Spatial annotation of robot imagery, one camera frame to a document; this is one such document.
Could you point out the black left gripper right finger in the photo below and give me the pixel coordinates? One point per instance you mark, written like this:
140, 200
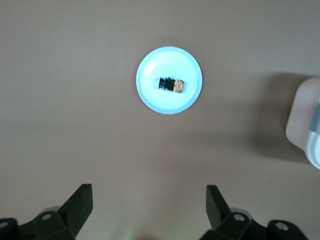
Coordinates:
217, 212

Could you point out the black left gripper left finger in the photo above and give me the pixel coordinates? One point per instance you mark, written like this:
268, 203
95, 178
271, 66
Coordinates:
75, 212

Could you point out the orange and black switch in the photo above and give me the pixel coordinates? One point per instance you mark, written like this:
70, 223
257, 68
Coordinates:
172, 85

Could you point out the white lunch box with lid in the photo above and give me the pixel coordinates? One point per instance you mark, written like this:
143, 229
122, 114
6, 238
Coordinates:
300, 120

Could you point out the light blue round plate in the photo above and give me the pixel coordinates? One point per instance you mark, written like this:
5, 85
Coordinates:
155, 100

